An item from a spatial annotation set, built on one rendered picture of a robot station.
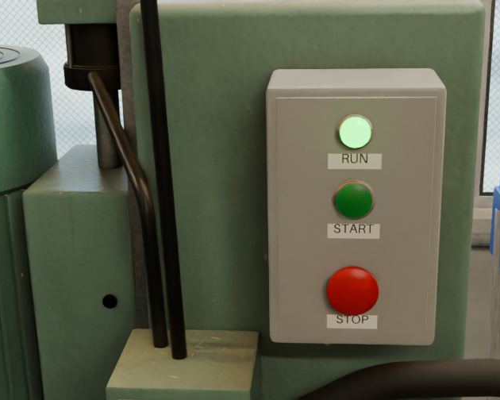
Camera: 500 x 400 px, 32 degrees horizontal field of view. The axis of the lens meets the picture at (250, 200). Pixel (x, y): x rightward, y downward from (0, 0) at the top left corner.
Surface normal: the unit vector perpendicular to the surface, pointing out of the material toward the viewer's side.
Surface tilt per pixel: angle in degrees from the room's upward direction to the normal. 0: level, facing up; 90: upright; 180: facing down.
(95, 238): 90
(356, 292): 90
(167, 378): 0
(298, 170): 90
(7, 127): 90
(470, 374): 53
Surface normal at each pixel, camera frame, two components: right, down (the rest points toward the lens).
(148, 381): -0.02, -0.95
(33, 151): 0.92, 0.11
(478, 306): -0.03, 0.32
